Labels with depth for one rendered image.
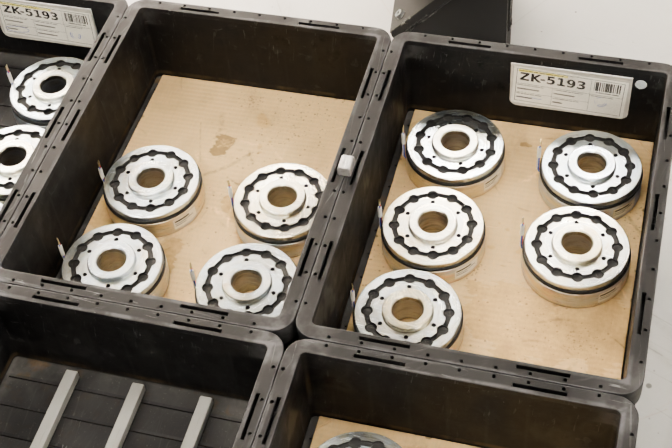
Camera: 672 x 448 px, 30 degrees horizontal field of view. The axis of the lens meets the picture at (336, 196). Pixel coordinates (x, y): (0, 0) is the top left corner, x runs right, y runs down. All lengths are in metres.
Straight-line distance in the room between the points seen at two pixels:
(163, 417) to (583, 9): 0.84
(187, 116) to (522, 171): 0.38
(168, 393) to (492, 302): 0.32
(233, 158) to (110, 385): 0.30
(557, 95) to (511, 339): 0.28
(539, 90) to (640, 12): 0.41
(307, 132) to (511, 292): 0.31
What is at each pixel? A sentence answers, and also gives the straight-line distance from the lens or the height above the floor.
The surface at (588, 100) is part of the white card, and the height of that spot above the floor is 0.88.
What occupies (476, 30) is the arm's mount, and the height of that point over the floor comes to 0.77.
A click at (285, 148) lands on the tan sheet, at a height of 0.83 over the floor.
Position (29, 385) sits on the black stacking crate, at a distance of 1.24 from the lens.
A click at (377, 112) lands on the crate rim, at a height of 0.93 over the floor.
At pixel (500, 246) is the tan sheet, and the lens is 1.27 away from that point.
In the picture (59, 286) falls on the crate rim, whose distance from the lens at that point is 1.17.
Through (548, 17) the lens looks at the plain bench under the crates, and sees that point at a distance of 1.71.
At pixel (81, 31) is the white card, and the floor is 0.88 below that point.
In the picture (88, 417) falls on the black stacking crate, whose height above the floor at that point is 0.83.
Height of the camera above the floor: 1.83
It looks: 49 degrees down
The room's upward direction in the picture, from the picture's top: 6 degrees counter-clockwise
